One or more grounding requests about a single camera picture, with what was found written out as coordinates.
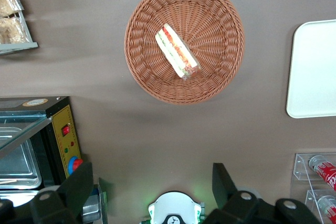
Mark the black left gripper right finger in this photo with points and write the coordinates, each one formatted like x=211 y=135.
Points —
x=225 y=184

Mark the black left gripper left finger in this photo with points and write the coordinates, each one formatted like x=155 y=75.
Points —
x=74 y=187

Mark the plastic-wrapped triangle sandwich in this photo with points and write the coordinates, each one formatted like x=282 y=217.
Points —
x=177 y=51

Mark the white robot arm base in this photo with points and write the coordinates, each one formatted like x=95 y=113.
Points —
x=173 y=205

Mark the cream plastic serving tray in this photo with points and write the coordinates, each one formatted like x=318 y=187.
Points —
x=315 y=69

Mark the round brown wicker basket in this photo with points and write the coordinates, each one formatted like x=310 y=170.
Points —
x=210 y=24

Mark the red round control knob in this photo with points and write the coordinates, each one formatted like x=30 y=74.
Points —
x=76 y=164

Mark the black food warmer cabinet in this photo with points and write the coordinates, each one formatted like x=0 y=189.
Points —
x=47 y=140

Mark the stainless steel food pan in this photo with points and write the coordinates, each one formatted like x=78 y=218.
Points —
x=18 y=161

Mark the clear acrylic bottle holder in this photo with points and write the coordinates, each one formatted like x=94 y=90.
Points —
x=302 y=171

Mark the red soda can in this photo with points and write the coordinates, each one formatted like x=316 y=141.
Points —
x=328 y=208
x=325 y=171

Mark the red rocker power switch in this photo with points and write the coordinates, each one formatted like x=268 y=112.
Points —
x=65 y=130

